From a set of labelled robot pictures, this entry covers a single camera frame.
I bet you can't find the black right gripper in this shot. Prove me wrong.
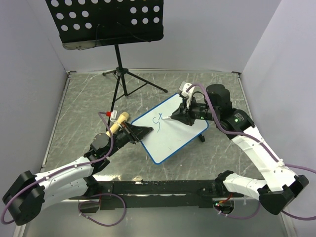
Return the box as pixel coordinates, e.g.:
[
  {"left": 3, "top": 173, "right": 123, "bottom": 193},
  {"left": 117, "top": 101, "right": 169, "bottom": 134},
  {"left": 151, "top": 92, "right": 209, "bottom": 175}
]
[{"left": 171, "top": 94, "right": 219, "bottom": 126}]

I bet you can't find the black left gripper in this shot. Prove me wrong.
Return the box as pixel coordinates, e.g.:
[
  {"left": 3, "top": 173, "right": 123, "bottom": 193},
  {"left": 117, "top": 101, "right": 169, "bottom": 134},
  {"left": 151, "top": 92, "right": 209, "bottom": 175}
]
[{"left": 105, "top": 120, "right": 153, "bottom": 157}]

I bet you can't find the white blue whiteboard marker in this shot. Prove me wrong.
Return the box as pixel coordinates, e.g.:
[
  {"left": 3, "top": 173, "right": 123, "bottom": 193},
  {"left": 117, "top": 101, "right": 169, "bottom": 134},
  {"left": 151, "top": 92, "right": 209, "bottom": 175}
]
[{"left": 162, "top": 116, "right": 172, "bottom": 120}]

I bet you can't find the blue framed whiteboard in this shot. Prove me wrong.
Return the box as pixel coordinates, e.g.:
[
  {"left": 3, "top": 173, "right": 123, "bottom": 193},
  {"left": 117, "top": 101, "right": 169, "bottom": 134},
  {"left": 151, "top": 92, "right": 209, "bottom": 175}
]
[{"left": 132, "top": 93, "right": 209, "bottom": 164}]

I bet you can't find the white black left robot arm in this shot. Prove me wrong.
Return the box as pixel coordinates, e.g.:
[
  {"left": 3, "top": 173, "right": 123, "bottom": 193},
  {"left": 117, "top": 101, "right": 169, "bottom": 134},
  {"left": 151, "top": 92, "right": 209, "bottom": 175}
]
[{"left": 0, "top": 122, "right": 153, "bottom": 226}]

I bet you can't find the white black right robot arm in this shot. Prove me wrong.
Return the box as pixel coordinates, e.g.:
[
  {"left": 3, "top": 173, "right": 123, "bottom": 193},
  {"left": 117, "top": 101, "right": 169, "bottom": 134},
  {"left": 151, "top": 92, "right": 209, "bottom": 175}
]
[{"left": 170, "top": 82, "right": 309, "bottom": 215}]

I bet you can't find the wooden microphone toy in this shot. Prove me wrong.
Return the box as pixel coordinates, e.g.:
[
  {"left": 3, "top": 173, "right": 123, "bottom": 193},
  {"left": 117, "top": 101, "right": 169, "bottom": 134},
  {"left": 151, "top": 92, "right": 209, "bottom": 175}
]
[{"left": 110, "top": 112, "right": 129, "bottom": 135}]

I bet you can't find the black music stand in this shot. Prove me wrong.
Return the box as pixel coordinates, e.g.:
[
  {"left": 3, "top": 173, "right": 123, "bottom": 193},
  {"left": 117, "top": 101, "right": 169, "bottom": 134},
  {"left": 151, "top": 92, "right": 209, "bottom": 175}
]
[{"left": 45, "top": 0, "right": 168, "bottom": 117}]

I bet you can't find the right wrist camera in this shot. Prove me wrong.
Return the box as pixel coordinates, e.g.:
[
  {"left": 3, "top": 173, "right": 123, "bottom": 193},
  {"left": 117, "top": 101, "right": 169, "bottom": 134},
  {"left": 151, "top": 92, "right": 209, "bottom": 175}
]
[{"left": 179, "top": 81, "right": 194, "bottom": 109}]

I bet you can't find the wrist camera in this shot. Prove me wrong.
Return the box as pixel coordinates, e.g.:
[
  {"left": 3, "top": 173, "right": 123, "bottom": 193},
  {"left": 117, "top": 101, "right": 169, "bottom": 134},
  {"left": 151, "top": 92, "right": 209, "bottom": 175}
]
[
  {"left": 179, "top": 81, "right": 194, "bottom": 109},
  {"left": 105, "top": 110, "right": 118, "bottom": 121}
]

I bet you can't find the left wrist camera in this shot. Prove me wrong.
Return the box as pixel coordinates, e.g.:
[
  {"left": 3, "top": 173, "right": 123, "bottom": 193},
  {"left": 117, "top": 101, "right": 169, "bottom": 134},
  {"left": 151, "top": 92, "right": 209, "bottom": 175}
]
[{"left": 105, "top": 110, "right": 118, "bottom": 121}]

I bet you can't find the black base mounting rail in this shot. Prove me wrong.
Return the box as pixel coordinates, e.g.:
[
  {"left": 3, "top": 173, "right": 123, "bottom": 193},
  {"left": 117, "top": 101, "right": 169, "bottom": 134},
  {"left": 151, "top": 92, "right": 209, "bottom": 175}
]
[{"left": 71, "top": 180, "right": 230, "bottom": 208}]

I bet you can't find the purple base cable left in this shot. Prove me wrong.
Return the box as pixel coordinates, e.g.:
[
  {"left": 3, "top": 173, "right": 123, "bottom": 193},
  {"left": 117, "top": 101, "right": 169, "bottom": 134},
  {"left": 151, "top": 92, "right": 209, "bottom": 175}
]
[{"left": 78, "top": 193, "right": 127, "bottom": 227}]

